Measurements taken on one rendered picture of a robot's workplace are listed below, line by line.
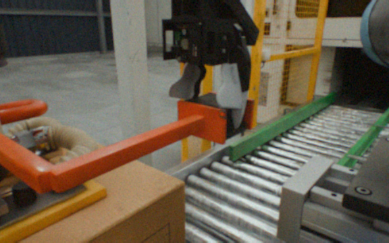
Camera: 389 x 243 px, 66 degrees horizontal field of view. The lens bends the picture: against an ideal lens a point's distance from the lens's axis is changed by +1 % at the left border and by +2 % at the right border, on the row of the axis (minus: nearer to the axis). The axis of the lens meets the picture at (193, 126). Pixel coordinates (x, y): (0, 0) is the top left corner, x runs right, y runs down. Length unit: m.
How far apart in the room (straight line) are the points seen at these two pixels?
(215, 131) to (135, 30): 1.48
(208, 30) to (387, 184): 0.27
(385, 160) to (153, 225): 0.35
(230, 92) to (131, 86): 1.49
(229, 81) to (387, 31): 0.22
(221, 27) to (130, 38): 1.46
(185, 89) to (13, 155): 0.24
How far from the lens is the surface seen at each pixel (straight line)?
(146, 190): 0.51
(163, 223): 0.52
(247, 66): 0.40
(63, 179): 0.29
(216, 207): 1.18
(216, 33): 0.38
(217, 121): 0.40
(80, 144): 0.51
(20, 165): 0.33
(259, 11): 1.87
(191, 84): 0.45
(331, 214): 0.43
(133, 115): 1.91
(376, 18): 0.51
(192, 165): 1.37
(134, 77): 1.85
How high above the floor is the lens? 1.21
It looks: 19 degrees down
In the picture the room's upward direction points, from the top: straight up
